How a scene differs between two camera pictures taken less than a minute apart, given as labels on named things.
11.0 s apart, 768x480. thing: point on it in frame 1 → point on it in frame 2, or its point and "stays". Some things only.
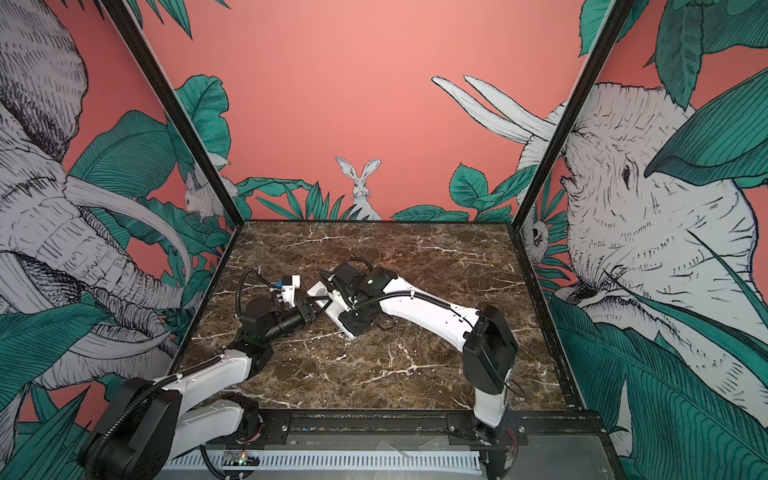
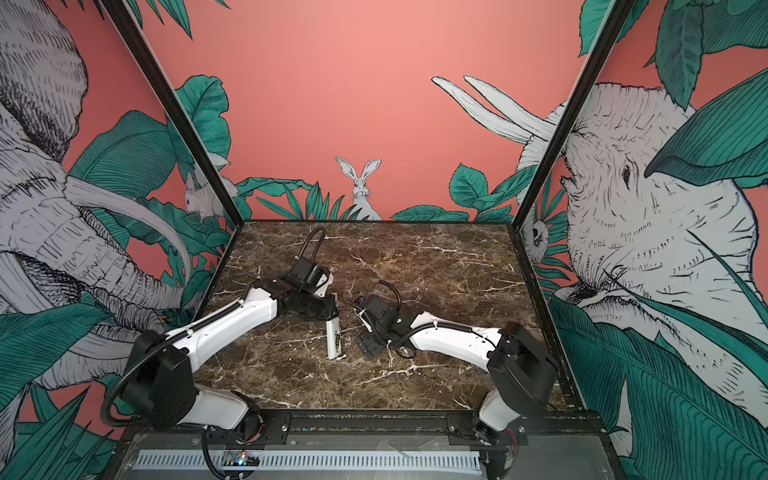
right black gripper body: (356, 320) → (374, 342)
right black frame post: (611, 30) stays
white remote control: (335, 304) → (333, 337)
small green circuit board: (239, 458) stays
